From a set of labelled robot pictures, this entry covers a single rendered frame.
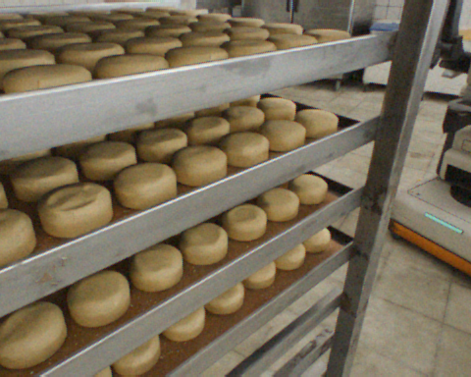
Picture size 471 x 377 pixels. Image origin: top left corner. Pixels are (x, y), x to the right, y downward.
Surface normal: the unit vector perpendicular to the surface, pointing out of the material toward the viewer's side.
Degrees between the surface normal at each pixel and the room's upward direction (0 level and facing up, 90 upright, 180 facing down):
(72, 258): 90
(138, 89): 90
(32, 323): 0
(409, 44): 90
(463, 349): 0
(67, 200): 0
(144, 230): 90
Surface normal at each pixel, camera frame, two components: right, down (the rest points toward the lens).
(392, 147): -0.74, 0.32
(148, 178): 0.02, -0.87
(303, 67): 0.68, 0.37
